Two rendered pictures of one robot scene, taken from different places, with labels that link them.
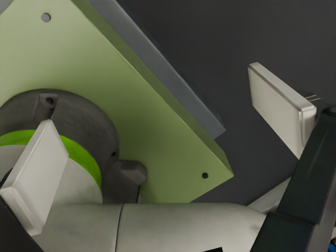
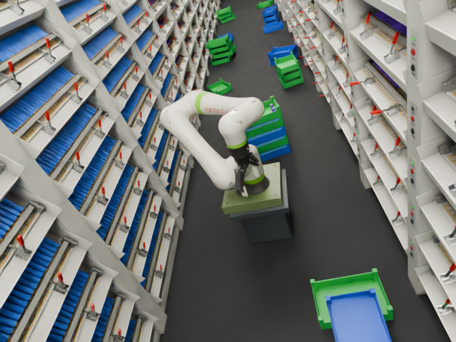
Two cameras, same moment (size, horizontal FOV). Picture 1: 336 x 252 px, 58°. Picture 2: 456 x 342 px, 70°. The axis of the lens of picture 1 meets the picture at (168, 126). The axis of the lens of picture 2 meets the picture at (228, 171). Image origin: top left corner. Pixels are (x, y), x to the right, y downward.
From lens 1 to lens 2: 143 cm
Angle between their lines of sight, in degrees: 35
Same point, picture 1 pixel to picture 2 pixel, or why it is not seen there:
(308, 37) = (222, 286)
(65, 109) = (260, 188)
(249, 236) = (232, 181)
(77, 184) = (250, 177)
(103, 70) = (261, 197)
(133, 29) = (264, 210)
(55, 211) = (250, 170)
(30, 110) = (264, 183)
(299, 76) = (211, 278)
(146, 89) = (252, 201)
